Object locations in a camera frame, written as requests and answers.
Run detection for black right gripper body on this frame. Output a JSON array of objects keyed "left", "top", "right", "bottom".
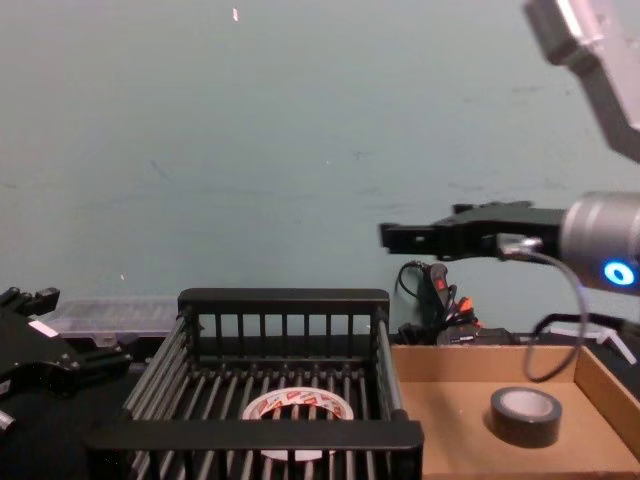
[{"left": 467, "top": 204, "right": 570, "bottom": 262}]

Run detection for roll of silver tape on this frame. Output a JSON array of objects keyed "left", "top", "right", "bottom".
[{"left": 489, "top": 385, "right": 564, "bottom": 449}]

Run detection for roll of white tape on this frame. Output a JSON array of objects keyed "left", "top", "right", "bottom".
[{"left": 242, "top": 387, "right": 356, "bottom": 462}]

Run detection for black table cloth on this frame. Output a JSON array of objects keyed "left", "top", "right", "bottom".
[{"left": 0, "top": 319, "right": 640, "bottom": 480}]

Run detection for white three-armed plastic piece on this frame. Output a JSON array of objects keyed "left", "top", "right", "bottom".
[{"left": 548, "top": 327, "right": 639, "bottom": 365}]

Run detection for black rack with steel bars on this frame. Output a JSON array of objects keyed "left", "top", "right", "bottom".
[{"left": 82, "top": 287, "right": 425, "bottom": 480}]

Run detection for clear plastic case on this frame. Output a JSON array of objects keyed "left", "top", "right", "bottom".
[{"left": 49, "top": 298, "right": 174, "bottom": 347}]

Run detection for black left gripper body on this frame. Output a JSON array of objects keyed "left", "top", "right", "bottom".
[{"left": 0, "top": 310, "right": 79, "bottom": 402}]

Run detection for right gripper thin dark cable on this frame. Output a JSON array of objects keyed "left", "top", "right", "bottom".
[{"left": 497, "top": 234, "right": 640, "bottom": 384}]

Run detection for shallow brown cardboard tray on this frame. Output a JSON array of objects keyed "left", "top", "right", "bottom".
[{"left": 389, "top": 342, "right": 640, "bottom": 480}]

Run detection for black corded tool orange parts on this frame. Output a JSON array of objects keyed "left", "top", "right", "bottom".
[{"left": 397, "top": 262, "right": 512, "bottom": 347}]

